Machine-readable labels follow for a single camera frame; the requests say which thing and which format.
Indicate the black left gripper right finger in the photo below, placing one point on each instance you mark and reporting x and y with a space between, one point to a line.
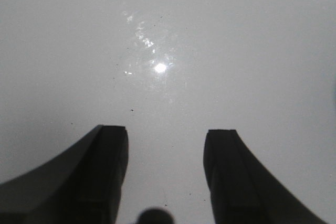
242 190

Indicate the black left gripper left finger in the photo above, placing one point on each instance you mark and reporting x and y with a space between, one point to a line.
80 185

